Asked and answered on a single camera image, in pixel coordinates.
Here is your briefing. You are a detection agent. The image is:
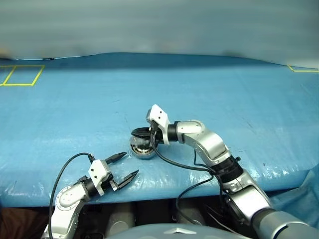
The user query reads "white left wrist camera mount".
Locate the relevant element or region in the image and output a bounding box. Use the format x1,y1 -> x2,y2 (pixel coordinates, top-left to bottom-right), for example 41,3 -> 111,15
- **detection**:
88,160 -> 112,197

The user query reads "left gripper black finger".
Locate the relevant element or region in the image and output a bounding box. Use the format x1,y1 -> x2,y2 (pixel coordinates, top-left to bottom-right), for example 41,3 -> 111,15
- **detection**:
104,152 -> 128,165
116,170 -> 140,191

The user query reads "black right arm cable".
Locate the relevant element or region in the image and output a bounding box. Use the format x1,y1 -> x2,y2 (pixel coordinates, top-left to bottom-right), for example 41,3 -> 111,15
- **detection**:
150,126 -> 230,226

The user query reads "grey rounded cylinder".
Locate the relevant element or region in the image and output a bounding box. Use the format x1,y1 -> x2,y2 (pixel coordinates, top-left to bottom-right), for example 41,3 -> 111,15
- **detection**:
175,199 -> 206,226
105,204 -> 136,238

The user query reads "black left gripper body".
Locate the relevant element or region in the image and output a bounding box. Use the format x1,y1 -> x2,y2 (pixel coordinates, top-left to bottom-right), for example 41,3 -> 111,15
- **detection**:
103,173 -> 119,192

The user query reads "grey-blue robot torso shell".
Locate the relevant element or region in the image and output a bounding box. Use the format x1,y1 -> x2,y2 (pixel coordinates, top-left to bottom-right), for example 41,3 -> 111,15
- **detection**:
106,221 -> 240,239

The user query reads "blue plastic table cover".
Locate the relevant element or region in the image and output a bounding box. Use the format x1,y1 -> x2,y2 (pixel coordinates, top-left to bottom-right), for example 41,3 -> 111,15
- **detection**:
0,52 -> 319,229

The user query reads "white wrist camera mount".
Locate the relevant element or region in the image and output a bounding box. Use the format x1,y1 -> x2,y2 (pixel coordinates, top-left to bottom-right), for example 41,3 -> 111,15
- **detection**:
146,104 -> 171,144
88,160 -> 112,197

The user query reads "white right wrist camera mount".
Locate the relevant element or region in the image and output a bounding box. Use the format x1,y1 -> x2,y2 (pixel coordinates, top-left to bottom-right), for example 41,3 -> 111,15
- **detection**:
146,104 -> 171,144

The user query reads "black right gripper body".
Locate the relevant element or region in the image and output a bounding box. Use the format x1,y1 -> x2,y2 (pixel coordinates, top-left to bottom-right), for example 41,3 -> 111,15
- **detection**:
149,123 -> 165,145

